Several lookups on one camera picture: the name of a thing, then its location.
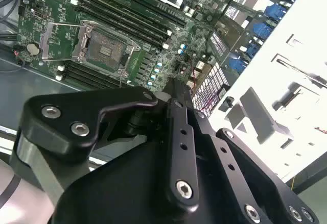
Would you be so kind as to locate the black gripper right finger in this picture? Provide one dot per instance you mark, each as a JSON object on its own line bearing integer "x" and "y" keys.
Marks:
{"x": 240, "y": 183}

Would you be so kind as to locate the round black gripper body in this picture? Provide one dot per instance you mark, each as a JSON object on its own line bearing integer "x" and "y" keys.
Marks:
{"x": 115, "y": 196}

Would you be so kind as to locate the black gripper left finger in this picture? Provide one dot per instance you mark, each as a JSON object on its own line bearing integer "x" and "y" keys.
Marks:
{"x": 182, "y": 157}

